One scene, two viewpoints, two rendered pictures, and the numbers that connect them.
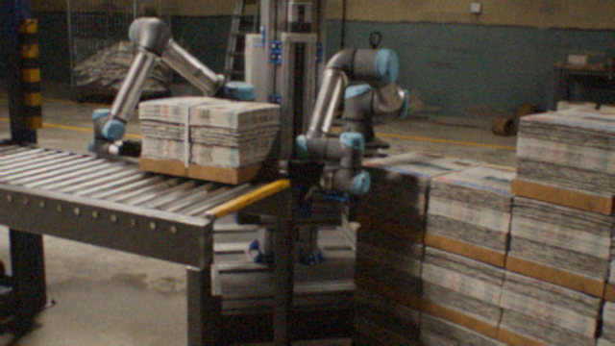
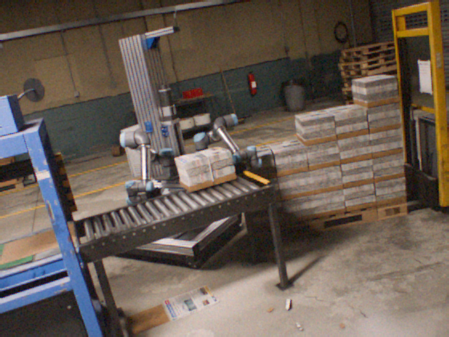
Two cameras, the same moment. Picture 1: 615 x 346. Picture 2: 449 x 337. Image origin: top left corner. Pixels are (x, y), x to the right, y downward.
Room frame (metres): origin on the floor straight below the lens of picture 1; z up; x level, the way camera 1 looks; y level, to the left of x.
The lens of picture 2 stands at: (-0.19, 2.42, 1.75)
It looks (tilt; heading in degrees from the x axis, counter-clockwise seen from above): 15 degrees down; 315
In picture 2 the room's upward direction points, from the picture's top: 11 degrees counter-clockwise
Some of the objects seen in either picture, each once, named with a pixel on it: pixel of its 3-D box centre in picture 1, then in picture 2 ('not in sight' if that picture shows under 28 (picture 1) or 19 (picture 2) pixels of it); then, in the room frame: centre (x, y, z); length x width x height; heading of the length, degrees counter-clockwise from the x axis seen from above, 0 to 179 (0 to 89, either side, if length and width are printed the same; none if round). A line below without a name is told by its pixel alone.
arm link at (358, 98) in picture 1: (360, 100); (200, 140); (2.81, -0.24, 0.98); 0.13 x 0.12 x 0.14; 73
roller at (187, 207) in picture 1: (211, 201); (238, 186); (1.94, 0.26, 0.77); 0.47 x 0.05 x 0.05; 155
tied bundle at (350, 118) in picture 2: not in sight; (345, 121); (1.72, -1.05, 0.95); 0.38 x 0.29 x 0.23; 135
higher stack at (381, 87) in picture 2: not in sight; (379, 147); (1.51, -1.26, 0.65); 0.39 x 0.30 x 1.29; 135
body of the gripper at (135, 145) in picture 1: (137, 152); (153, 193); (2.51, 0.62, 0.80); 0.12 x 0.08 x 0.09; 66
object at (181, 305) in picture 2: not in sight; (190, 301); (2.18, 0.76, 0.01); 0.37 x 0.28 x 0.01; 65
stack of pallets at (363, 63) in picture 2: not in sight; (373, 73); (4.23, -7.20, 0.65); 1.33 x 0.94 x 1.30; 69
